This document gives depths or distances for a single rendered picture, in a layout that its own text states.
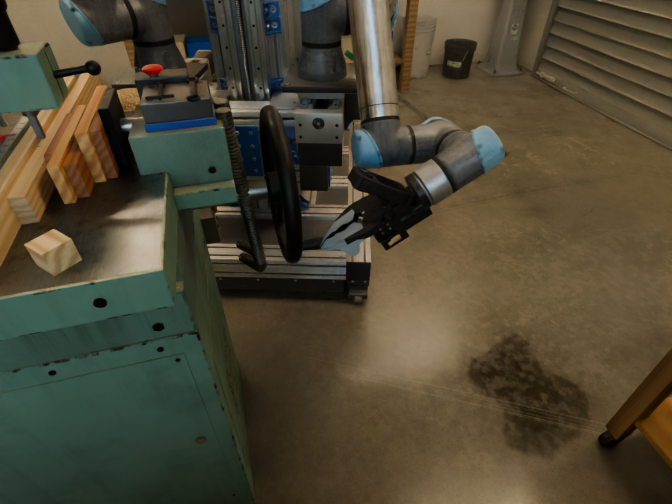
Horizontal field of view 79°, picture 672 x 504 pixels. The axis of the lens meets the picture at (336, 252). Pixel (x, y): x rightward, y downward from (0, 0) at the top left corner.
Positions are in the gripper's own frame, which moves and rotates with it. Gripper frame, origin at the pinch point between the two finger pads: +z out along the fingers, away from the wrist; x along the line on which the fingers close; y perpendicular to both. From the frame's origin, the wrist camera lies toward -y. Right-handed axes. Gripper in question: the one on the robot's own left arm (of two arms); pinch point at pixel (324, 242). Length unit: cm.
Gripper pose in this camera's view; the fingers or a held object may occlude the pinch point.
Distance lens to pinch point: 76.4
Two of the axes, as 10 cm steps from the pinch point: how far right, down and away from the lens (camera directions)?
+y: 4.8, 5.7, 6.6
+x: -2.8, -6.2, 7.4
